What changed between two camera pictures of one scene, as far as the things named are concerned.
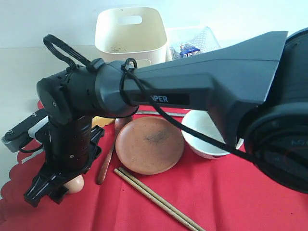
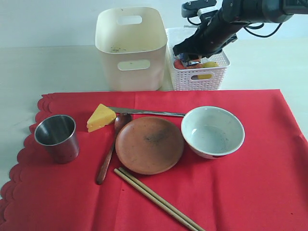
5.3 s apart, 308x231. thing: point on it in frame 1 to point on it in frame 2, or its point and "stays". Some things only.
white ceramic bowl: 201,121 stays
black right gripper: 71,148 to 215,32
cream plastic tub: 137,32 stays
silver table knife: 155,112 stays
